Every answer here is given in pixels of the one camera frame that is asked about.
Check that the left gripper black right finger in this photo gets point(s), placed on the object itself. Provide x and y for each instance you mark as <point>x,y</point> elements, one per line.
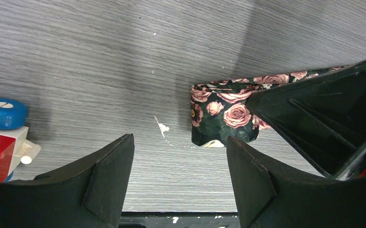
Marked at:
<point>272,194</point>

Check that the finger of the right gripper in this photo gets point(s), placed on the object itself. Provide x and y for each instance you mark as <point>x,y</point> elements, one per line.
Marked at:
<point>322,118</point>

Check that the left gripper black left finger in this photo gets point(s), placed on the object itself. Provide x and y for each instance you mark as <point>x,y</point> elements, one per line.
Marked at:
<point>87,193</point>

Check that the pink floral black tie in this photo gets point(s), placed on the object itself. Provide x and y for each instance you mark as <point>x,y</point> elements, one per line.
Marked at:
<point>218,108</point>

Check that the red toy truck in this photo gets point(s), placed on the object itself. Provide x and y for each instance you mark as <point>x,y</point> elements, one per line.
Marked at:
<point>14,146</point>

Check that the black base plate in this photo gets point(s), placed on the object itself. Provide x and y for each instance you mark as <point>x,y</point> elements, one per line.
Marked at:
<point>179,220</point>

